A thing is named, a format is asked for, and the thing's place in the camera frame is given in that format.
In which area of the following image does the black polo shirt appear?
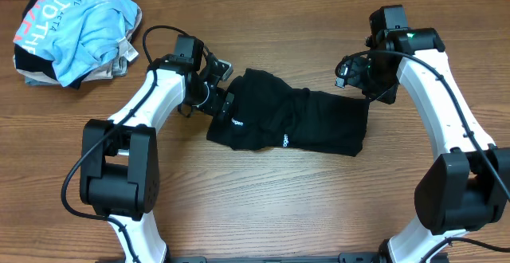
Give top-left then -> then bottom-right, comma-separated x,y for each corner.
206,69 -> 370,156

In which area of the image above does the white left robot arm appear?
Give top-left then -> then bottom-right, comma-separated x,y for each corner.
80,54 -> 233,262

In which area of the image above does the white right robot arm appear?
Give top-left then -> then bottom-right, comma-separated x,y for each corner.
335,28 -> 509,262

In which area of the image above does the grey folded garment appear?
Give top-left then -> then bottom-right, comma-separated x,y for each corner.
17,38 -> 139,82

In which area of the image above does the light blue printed t-shirt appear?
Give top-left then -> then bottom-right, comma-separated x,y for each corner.
13,0 -> 140,87

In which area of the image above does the black folded garment in pile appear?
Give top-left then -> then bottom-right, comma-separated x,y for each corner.
14,0 -> 88,90

